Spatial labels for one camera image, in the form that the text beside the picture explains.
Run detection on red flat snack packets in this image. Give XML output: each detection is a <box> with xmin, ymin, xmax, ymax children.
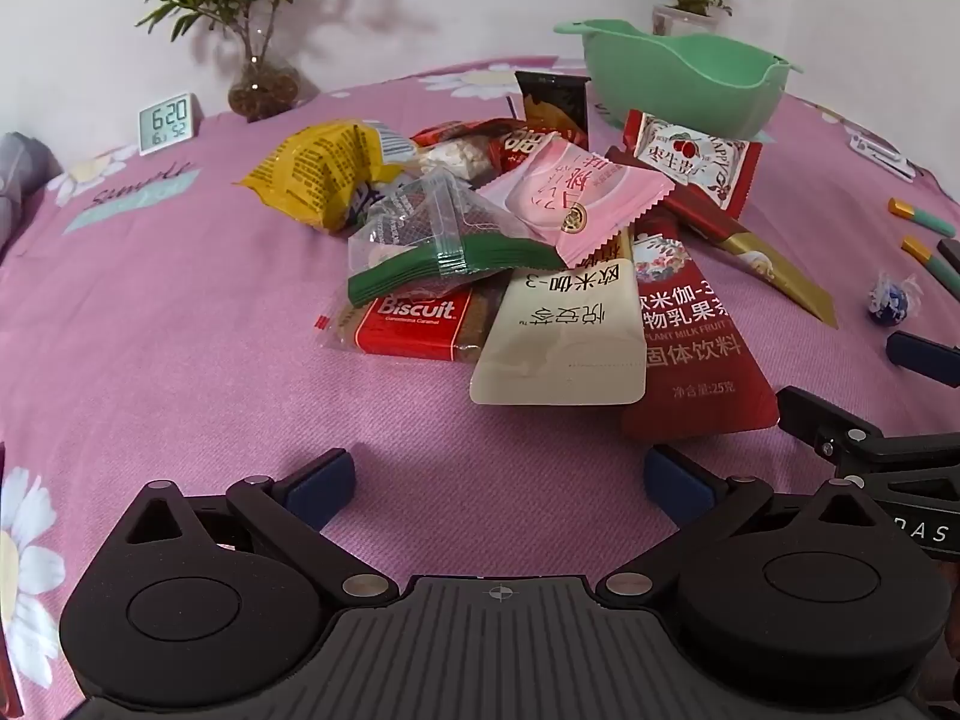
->
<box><xmin>412</xmin><ymin>131</ymin><xmax>500</xmax><ymax>181</ymax></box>

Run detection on red white snack packet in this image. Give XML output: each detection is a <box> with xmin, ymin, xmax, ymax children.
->
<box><xmin>622</xmin><ymin>109</ymin><xmax>762</xmax><ymax>212</ymax></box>

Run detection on dark red drink sachet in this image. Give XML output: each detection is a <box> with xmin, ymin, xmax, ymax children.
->
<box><xmin>619</xmin><ymin>206</ymin><xmax>781</xmax><ymax>442</ymax></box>

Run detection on dark brown snack packet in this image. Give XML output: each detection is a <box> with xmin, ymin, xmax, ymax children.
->
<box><xmin>514</xmin><ymin>71</ymin><xmax>590</xmax><ymax>151</ymax></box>

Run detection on pink floral tablecloth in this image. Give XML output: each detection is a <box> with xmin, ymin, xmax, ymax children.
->
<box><xmin>0</xmin><ymin>52</ymin><xmax>960</xmax><ymax>720</ymax></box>

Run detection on grey cloth object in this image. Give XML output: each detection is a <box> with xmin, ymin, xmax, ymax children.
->
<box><xmin>0</xmin><ymin>131</ymin><xmax>62</xmax><ymax>248</ymax></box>

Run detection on red brown biscuit packet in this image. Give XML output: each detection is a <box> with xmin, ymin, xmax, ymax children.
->
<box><xmin>315</xmin><ymin>277</ymin><xmax>511</xmax><ymax>362</ymax></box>

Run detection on blue foil candy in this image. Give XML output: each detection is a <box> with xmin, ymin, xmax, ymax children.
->
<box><xmin>868</xmin><ymin>274</ymin><xmax>925</xmax><ymax>327</ymax></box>

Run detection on leafy plant in glass vase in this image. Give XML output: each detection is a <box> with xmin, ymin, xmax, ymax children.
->
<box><xmin>135</xmin><ymin>0</ymin><xmax>398</xmax><ymax>123</ymax></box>

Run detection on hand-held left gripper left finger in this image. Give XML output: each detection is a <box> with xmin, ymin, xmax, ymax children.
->
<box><xmin>112</xmin><ymin>448</ymin><xmax>398</xmax><ymax>605</ymax></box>

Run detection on pink snack packet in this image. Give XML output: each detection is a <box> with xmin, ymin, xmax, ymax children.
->
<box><xmin>476</xmin><ymin>131</ymin><xmax>676</xmax><ymax>267</ymax></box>

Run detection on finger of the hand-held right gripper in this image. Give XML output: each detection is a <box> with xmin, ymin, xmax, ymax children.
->
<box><xmin>885</xmin><ymin>330</ymin><xmax>960</xmax><ymax>387</ymax></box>
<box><xmin>776</xmin><ymin>386</ymin><xmax>960</xmax><ymax>477</ymax></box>

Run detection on green gold pen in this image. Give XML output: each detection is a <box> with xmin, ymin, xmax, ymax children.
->
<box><xmin>902</xmin><ymin>236</ymin><xmax>957</xmax><ymax>280</ymax></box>
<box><xmin>889</xmin><ymin>197</ymin><xmax>959</xmax><ymax>237</ymax></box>

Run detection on white digital clock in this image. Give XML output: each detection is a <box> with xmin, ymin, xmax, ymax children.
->
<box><xmin>138</xmin><ymin>94</ymin><xmax>202</xmax><ymax>157</ymax></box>

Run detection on clear triangular packet green edge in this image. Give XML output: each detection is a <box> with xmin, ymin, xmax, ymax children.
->
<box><xmin>346</xmin><ymin>169</ymin><xmax>567</xmax><ymax>307</ymax></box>

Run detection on small white box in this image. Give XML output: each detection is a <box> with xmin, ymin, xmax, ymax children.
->
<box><xmin>849</xmin><ymin>131</ymin><xmax>917</xmax><ymax>182</ymax></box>

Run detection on yellow snack bag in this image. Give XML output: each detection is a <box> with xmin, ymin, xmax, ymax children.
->
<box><xmin>234</xmin><ymin>120</ymin><xmax>417</xmax><ymax>235</ymax></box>

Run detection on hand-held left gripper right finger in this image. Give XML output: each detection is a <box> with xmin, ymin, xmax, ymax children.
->
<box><xmin>596</xmin><ymin>444</ymin><xmax>886</xmax><ymax>605</ymax></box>

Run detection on green plastic bowl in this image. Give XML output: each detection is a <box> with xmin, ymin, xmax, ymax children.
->
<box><xmin>553</xmin><ymin>19</ymin><xmax>803</xmax><ymax>142</ymax></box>

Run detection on dark red gold stick packet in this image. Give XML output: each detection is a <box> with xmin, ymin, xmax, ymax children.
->
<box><xmin>604</xmin><ymin>146</ymin><xmax>839</xmax><ymax>329</ymax></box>

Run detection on cream sachet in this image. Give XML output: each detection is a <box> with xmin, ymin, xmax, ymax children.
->
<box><xmin>469</xmin><ymin>259</ymin><xmax>647</xmax><ymax>407</ymax></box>

